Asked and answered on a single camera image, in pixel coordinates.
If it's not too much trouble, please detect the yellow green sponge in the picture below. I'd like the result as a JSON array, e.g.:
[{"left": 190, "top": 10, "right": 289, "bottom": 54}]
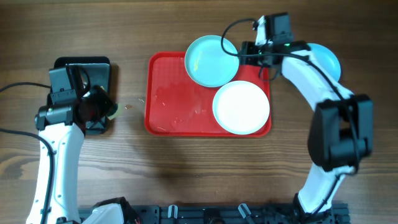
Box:
[{"left": 106, "top": 104, "right": 119, "bottom": 120}]

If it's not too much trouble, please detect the teal plate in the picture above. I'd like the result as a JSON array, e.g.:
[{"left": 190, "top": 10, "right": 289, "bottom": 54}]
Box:
[
  {"left": 308, "top": 43, "right": 341, "bottom": 82},
  {"left": 184, "top": 35, "right": 239, "bottom": 88}
]

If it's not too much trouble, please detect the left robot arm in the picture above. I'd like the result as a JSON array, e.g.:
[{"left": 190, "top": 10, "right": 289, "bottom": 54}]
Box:
[{"left": 26, "top": 85, "right": 118, "bottom": 223}]

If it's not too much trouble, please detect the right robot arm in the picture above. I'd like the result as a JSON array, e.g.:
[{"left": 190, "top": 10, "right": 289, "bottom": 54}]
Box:
[{"left": 240, "top": 40, "right": 373, "bottom": 223}]

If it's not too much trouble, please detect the black water tray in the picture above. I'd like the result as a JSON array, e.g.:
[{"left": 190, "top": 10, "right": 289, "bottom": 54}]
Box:
[{"left": 53, "top": 56, "right": 111, "bottom": 135}]

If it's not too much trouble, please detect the red plastic tray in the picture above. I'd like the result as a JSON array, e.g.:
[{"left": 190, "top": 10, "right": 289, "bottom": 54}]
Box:
[{"left": 144, "top": 51, "right": 272, "bottom": 138}]

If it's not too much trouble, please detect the teal plate top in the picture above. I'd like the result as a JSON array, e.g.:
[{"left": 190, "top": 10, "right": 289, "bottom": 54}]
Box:
[{"left": 184, "top": 35, "right": 239, "bottom": 88}]

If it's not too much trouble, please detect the white plate right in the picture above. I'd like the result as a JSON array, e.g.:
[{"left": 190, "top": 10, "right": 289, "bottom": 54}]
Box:
[{"left": 212, "top": 80, "right": 271, "bottom": 135}]

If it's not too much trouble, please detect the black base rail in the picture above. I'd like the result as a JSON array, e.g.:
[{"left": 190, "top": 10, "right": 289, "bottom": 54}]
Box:
[{"left": 77, "top": 203, "right": 351, "bottom": 224}]

